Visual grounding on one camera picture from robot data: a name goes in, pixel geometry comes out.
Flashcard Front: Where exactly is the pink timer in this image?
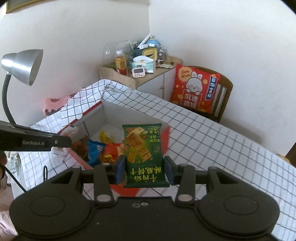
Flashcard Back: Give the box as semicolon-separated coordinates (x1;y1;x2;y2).
132;67;146;79

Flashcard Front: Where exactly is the person's left hand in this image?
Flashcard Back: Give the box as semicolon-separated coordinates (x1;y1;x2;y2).
0;153;8;192

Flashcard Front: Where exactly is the wooden side cabinet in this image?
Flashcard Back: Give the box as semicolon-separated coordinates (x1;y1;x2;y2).
99;56;183;100

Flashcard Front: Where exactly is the silver desk lamp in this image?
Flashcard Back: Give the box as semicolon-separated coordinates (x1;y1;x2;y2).
1;49;44;127

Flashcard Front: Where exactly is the orange bottle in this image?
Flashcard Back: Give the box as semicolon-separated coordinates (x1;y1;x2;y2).
115;50;128;76

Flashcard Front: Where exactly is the pink cloth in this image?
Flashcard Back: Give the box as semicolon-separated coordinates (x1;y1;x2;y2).
43;95;77;116

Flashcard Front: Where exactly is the orange-brown snack packet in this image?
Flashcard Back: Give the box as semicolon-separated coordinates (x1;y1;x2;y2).
70;137;89;160

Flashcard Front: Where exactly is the wooden chair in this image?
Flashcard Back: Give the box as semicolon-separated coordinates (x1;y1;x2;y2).
196;66;233;123

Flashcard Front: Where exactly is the red snack packet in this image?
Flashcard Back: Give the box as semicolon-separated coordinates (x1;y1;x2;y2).
99;142;125;165

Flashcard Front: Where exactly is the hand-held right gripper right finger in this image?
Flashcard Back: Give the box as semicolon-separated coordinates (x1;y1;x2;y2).
163;156;236;207

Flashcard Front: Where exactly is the white snack packet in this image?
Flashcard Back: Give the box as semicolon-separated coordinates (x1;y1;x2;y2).
60;125;79;139

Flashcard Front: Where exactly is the yellow snack packet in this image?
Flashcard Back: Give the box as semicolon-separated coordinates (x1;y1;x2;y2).
99;131;116;144

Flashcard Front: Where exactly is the tissue box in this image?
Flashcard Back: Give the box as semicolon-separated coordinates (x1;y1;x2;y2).
129;56;156;73

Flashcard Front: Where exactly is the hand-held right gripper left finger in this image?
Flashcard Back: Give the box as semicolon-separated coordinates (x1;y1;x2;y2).
52;155;126;207

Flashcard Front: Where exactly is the blue snack packet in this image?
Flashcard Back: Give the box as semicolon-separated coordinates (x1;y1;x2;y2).
87;138;107;166

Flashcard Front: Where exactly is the clear plastic container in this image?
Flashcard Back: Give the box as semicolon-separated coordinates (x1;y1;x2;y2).
104;40;132;69

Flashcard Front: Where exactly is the red rabbit cushion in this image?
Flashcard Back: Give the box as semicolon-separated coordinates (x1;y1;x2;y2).
170;64;221;114

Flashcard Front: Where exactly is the black cable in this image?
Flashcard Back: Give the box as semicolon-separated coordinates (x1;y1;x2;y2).
3;165;49;193

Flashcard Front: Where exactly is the green biscuit packet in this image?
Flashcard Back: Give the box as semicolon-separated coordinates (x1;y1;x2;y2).
122;123;170;188

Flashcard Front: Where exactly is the red cardboard box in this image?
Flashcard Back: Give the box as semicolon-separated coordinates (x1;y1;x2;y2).
57;100;171;197

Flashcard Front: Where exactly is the large gold-framed picture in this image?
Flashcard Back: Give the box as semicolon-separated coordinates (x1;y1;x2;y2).
6;0;22;14

